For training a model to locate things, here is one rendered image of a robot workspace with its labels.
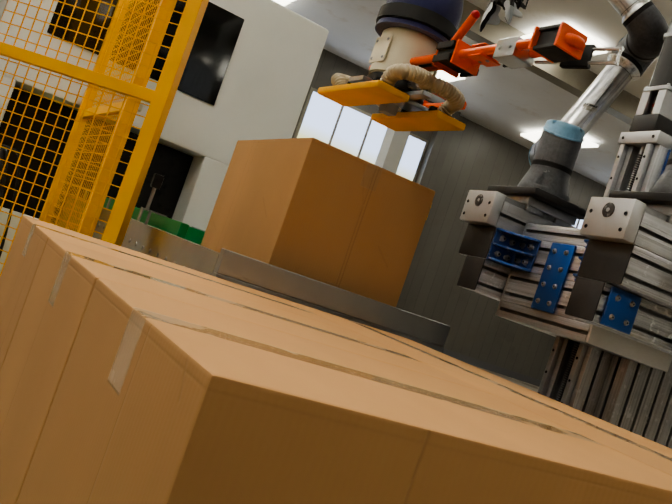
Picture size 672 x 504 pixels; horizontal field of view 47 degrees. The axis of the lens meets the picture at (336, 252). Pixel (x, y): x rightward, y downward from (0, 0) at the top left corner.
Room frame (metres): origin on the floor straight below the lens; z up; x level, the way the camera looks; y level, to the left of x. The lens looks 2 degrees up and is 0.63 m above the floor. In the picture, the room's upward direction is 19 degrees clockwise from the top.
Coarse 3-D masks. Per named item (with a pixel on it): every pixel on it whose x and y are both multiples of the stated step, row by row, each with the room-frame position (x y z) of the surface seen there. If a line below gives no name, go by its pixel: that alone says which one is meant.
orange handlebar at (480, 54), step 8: (520, 40) 1.63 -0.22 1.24; (528, 40) 1.60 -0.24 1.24; (568, 40) 1.51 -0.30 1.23; (576, 40) 1.51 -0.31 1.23; (472, 48) 1.77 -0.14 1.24; (480, 48) 1.75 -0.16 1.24; (488, 48) 1.72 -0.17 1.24; (520, 48) 1.63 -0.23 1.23; (576, 48) 1.53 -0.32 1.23; (424, 56) 1.95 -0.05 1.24; (432, 56) 1.91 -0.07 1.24; (464, 56) 1.80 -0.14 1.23; (472, 56) 1.77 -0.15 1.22; (480, 56) 1.75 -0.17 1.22; (488, 56) 1.78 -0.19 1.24; (536, 56) 1.64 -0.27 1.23; (416, 64) 1.99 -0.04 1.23; (472, 64) 1.84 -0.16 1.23; (480, 64) 1.82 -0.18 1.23; (488, 64) 1.79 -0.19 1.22; (496, 64) 1.77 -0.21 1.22; (440, 96) 2.20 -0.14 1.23; (424, 104) 2.42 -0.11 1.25; (432, 104) 2.38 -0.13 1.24; (440, 104) 2.34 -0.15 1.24; (464, 104) 2.24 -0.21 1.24
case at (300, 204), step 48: (240, 144) 2.43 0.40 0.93; (288, 144) 2.06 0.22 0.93; (240, 192) 2.28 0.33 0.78; (288, 192) 1.96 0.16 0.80; (336, 192) 1.98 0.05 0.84; (384, 192) 2.04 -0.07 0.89; (432, 192) 2.11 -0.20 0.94; (240, 240) 2.16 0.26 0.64; (288, 240) 1.94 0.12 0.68; (336, 240) 2.00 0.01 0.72; (384, 240) 2.06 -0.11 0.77; (384, 288) 2.08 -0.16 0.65
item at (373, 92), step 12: (348, 84) 2.01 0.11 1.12; (360, 84) 1.95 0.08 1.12; (372, 84) 1.89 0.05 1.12; (384, 84) 1.88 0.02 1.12; (324, 96) 2.17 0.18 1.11; (336, 96) 2.12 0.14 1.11; (348, 96) 2.07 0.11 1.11; (360, 96) 2.03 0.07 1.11; (372, 96) 1.98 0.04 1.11; (384, 96) 1.94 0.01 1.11; (396, 96) 1.90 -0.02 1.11; (408, 96) 1.92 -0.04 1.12
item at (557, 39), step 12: (564, 24) 1.51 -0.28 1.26; (540, 36) 1.57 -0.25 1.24; (552, 36) 1.54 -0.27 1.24; (564, 36) 1.51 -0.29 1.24; (528, 48) 1.58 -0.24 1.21; (540, 48) 1.55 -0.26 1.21; (552, 48) 1.53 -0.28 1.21; (564, 48) 1.52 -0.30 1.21; (552, 60) 1.60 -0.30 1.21; (564, 60) 1.57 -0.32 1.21
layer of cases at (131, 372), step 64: (64, 256) 1.04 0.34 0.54; (128, 256) 1.39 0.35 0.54; (0, 320) 1.36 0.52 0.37; (64, 320) 0.91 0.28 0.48; (128, 320) 0.69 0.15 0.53; (192, 320) 0.75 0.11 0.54; (256, 320) 0.99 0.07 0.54; (320, 320) 1.47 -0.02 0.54; (0, 384) 1.15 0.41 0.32; (64, 384) 0.82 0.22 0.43; (128, 384) 0.63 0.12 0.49; (192, 384) 0.52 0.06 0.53; (256, 384) 0.51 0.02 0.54; (320, 384) 0.61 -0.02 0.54; (384, 384) 0.77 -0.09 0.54; (448, 384) 1.03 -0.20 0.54; (512, 384) 1.57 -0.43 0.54; (0, 448) 1.00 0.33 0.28; (64, 448) 0.74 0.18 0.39; (128, 448) 0.59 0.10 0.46; (192, 448) 0.50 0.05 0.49; (256, 448) 0.52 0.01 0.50; (320, 448) 0.54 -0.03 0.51; (384, 448) 0.56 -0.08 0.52; (448, 448) 0.59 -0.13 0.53; (512, 448) 0.63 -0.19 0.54; (576, 448) 0.80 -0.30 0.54; (640, 448) 1.08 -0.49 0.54
